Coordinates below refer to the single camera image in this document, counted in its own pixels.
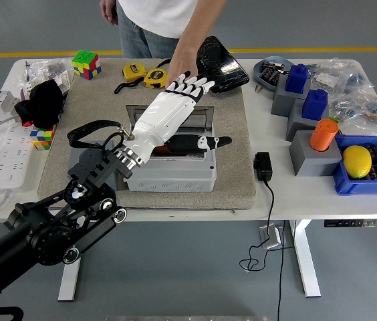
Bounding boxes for blue-grey shallow dish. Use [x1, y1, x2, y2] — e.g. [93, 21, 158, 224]
[253, 56, 296, 92]

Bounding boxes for grey electrical box with lid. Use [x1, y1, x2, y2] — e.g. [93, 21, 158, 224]
[123, 104, 217, 193]

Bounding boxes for black table control panel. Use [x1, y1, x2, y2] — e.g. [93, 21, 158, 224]
[324, 219, 377, 228]

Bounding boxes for clear bag of resistors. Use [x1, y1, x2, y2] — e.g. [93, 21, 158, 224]
[328, 90, 377, 131]

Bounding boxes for blue plastic bin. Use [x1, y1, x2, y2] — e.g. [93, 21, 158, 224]
[332, 134, 377, 197]

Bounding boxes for large colourful puzzle cube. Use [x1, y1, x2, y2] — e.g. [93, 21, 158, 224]
[71, 49, 102, 81]

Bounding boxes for white table leg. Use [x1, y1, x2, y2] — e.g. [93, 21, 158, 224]
[57, 221, 88, 302]
[288, 219, 322, 298]

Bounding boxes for thin black adapter cord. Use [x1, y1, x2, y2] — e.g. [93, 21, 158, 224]
[239, 180, 296, 272]

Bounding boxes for white power strip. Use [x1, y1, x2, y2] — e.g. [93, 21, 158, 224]
[0, 122, 47, 194]

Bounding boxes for clear bag of blue parts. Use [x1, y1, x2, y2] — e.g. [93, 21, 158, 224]
[338, 58, 376, 98]

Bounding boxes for clear bags of small parts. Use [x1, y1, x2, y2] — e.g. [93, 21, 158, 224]
[24, 58, 76, 98]

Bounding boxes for clear bag of white parts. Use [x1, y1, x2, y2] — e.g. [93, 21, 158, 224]
[309, 64, 343, 95]

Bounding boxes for black cloth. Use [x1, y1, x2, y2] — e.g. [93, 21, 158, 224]
[13, 79, 66, 130]

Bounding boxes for silver metal bracket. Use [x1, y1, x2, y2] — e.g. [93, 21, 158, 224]
[258, 224, 283, 251]

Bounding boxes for blue square bottle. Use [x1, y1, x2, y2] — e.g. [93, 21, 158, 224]
[301, 88, 329, 121]
[285, 64, 311, 94]

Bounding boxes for person's right hand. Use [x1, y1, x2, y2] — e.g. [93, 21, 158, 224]
[100, 0, 120, 26]

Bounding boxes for person's left hand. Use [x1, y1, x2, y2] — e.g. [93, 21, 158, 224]
[167, 49, 199, 88]

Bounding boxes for person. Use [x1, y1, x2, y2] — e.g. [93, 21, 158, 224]
[100, 0, 228, 88]

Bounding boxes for yellow lemon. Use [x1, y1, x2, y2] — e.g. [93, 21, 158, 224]
[342, 145, 373, 179]

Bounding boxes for grey holder block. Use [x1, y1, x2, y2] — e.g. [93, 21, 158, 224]
[271, 75, 311, 118]
[289, 130, 343, 177]
[285, 98, 330, 142]

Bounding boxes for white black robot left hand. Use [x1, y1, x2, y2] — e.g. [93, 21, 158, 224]
[121, 74, 233, 167]

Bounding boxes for dark component pack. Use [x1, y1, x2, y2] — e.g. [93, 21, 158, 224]
[260, 62, 282, 84]

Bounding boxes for black power adapter plug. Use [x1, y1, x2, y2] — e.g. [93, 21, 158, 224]
[253, 151, 273, 183]

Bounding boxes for small colourful puzzle cube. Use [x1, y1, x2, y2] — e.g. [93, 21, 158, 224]
[29, 125, 57, 150]

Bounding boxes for black hanging cable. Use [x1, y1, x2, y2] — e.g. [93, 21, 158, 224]
[276, 219, 287, 321]

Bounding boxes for black pouch with strap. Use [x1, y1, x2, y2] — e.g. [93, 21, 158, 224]
[156, 35, 251, 94]

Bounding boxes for yellow tape measure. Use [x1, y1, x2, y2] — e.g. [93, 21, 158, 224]
[143, 68, 169, 90]
[114, 63, 148, 95]

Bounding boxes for grey-brown mat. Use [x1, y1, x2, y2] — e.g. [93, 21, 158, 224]
[37, 58, 257, 211]

